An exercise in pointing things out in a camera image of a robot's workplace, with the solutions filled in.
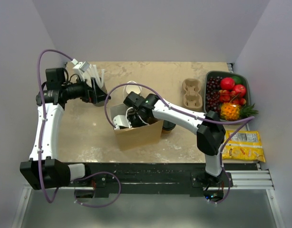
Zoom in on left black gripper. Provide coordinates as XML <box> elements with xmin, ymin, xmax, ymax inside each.
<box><xmin>62</xmin><ymin>76</ymin><xmax>110</xmax><ymax>104</ymax></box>

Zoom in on brown paper bag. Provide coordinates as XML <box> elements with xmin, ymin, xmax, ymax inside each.
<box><xmin>104</xmin><ymin>101</ymin><xmax>163</xmax><ymax>151</ymax></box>

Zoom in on brown paper coffee cup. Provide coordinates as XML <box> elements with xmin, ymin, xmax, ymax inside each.
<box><xmin>125</xmin><ymin>85</ymin><xmax>142</xmax><ymax>95</ymax></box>

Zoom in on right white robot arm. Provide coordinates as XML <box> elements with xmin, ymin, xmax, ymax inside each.
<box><xmin>124</xmin><ymin>92</ymin><xmax>226</xmax><ymax>187</ymax></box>

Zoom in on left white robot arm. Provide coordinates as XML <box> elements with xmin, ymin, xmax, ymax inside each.
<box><xmin>19</xmin><ymin>66</ymin><xmax>110</xmax><ymax>190</ymax></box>

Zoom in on grey straw holder tin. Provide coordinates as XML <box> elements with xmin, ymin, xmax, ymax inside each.
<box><xmin>94</xmin><ymin>83</ymin><xmax>107</xmax><ymax>107</ymax></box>

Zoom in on cardboard cup carrier tray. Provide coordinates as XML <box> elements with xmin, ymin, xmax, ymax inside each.
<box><xmin>182</xmin><ymin>78</ymin><xmax>203</xmax><ymax>111</ymax></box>

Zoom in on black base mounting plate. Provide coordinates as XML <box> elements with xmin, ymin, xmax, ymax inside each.
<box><xmin>53</xmin><ymin>162</ymin><xmax>234</xmax><ymax>199</ymax></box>

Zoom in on dark red grapes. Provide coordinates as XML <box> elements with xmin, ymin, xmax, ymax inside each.
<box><xmin>205</xmin><ymin>76</ymin><xmax>222</xmax><ymax>114</ymax></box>

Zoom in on red yellow cherries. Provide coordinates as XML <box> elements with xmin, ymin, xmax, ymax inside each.
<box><xmin>219</xmin><ymin>90</ymin><xmax>246</xmax><ymax>106</ymax></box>

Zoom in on red apple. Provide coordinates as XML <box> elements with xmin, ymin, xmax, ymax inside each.
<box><xmin>232</xmin><ymin>84</ymin><xmax>246</xmax><ymax>98</ymax></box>
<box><xmin>220</xmin><ymin>77</ymin><xmax>235</xmax><ymax>91</ymax></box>

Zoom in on green lime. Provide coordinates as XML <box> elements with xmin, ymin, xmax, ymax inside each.
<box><xmin>231</xmin><ymin>76</ymin><xmax>243</xmax><ymax>85</ymax></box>

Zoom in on yellow snack packet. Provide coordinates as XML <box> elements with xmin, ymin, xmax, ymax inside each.
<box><xmin>222</xmin><ymin>131</ymin><xmax>266</xmax><ymax>162</ymax></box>

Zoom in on grey fruit tray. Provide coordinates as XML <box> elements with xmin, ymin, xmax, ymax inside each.
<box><xmin>204</xmin><ymin>71</ymin><xmax>258</xmax><ymax>122</ymax></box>

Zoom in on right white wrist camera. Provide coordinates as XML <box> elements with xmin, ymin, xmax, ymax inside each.
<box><xmin>113</xmin><ymin>115</ymin><xmax>131</xmax><ymax>130</ymax></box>

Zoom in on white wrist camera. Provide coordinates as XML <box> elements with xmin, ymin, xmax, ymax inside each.
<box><xmin>71</xmin><ymin>58</ymin><xmax>90</xmax><ymax>81</ymax></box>
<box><xmin>113</xmin><ymin>115</ymin><xmax>131</xmax><ymax>130</ymax></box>

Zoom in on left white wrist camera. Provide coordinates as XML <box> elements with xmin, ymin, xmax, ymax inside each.
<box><xmin>71</xmin><ymin>58</ymin><xmax>90</xmax><ymax>81</ymax></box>

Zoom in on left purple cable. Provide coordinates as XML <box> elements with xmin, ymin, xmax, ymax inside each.
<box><xmin>38</xmin><ymin>49</ymin><xmax>74</xmax><ymax>204</ymax></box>

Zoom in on purple cable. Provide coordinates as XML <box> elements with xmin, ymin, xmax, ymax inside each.
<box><xmin>38</xmin><ymin>49</ymin><xmax>74</xmax><ymax>204</ymax></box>
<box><xmin>104</xmin><ymin>83</ymin><xmax>255</xmax><ymax>205</ymax></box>

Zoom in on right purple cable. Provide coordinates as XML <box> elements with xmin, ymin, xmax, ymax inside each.
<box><xmin>104</xmin><ymin>83</ymin><xmax>255</xmax><ymax>205</ymax></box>

